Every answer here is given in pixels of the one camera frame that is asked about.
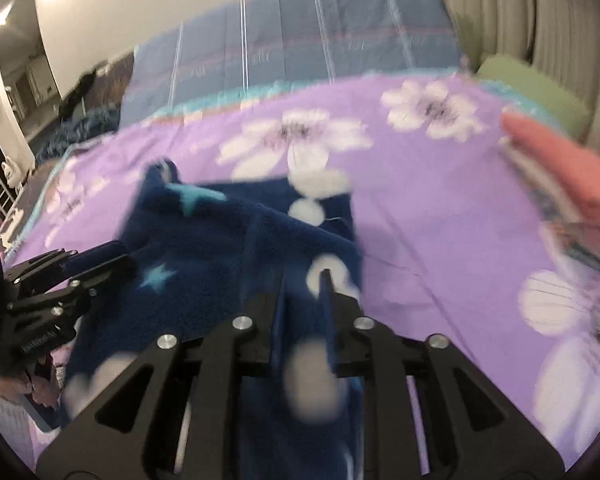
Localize dark blue knit blanket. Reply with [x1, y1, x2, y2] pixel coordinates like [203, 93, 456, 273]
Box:
[34, 105, 125, 167]

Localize purple floral bed sheet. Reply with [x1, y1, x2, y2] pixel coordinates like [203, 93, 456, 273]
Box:
[0, 72, 600, 466]

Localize black cloth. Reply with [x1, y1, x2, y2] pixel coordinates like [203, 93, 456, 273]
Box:
[57, 71, 103, 118]

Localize patterned folded clothes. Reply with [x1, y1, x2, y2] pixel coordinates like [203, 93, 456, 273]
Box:
[502, 142, 600, 276]

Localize pink folded cloth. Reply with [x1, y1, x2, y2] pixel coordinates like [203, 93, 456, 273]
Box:
[499, 111, 600, 223]

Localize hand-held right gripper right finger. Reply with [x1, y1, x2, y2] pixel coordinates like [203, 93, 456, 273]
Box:
[320, 269, 565, 480]

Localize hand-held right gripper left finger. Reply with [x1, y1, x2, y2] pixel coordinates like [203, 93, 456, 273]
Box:
[36, 271, 290, 480]

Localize beige curtain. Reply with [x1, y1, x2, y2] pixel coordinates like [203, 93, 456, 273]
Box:
[450, 0, 600, 158]

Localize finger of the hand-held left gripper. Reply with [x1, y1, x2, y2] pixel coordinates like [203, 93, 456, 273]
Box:
[2, 241, 128, 286]
[7, 255, 140, 318]

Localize navy star fleece garment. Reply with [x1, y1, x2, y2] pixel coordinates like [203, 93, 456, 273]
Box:
[62, 157, 366, 480]

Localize person's left hand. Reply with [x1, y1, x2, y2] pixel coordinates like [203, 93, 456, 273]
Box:
[25, 355, 63, 408]

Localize green pillow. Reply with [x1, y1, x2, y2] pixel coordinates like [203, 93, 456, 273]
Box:
[474, 54, 595, 138]

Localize blue plaid pillow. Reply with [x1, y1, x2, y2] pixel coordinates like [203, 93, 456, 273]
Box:
[119, 0, 463, 128]

